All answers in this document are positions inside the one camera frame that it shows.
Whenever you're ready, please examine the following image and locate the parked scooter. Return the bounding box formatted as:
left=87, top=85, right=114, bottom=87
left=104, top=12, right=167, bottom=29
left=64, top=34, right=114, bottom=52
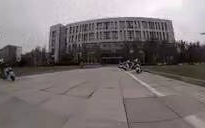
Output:
left=0, top=63, right=17, bottom=82

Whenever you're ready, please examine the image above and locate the grey stone slab pavement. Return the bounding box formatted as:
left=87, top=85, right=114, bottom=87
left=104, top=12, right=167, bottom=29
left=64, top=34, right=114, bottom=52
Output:
left=0, top=65, right=205, bottom=128

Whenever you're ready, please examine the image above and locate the grey stone kerb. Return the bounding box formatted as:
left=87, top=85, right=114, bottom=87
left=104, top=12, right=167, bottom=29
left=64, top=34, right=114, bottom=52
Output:
left=141, top=68, right=205, bottom=90

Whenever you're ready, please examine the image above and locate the grass strip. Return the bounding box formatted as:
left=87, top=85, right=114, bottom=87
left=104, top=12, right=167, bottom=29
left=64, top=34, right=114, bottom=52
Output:
left=0, top=64, right=83, bottom=80

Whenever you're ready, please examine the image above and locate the group of parked scooters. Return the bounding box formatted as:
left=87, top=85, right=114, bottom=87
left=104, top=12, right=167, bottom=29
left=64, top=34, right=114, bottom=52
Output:
left=118, top=58, right=144, bottom=74

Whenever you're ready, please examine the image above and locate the large curved pale building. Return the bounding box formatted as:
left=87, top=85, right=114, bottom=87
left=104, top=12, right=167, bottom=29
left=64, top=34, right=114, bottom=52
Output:
left=48, top=16, right=176, bottom=65

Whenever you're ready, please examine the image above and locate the row of bare trees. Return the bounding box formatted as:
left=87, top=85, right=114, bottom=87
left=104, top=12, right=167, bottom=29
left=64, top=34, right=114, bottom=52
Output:
left=19, top=46, right=63, bottom=67

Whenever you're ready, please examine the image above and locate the grass lawn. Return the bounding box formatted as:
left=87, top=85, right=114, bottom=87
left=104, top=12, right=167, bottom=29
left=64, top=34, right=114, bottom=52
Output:
left=142, top=63, right=205, bottom=83

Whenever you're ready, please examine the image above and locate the small grey building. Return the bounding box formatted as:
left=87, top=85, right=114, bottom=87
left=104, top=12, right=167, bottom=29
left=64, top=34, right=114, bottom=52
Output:
left=0, top=44, right=23, bottom=65

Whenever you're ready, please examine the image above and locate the white painted line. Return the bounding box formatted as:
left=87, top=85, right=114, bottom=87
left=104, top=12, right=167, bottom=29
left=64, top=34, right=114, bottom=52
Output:
left=118, top=68, right=205, bottom=128

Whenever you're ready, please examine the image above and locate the row of dark trees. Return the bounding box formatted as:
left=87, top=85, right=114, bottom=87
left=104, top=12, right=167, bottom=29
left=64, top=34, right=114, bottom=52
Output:
left=141, top=39, right=205, bottom=65

